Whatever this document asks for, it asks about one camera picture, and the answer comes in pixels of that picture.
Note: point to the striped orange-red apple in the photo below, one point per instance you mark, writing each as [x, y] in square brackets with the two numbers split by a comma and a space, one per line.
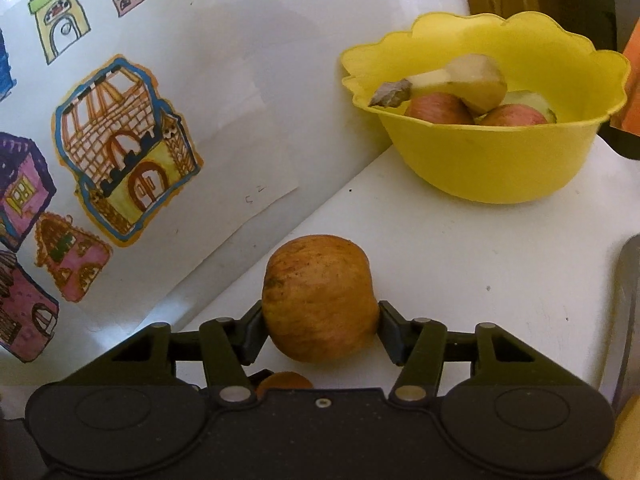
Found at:
[320, 297]

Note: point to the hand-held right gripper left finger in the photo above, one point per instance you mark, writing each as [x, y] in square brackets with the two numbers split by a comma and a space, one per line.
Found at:
[250, 334]

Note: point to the yellow plastic bowl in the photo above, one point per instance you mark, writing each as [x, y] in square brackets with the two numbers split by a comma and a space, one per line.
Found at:
[500, 160]

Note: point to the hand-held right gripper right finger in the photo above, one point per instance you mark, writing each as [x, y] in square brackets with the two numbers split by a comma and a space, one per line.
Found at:
[396, 334]

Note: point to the colourful houses drawing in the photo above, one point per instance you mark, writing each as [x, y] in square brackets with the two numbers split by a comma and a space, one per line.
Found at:
[125, 160]

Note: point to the pale green fruit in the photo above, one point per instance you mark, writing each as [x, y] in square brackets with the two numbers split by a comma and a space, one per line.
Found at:
[535, 102]

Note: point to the metal tray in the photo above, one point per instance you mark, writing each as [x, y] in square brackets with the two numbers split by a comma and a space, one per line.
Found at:
[629, 310]

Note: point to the orange dress painting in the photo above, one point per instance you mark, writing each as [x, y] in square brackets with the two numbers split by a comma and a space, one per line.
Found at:
[631, 85]

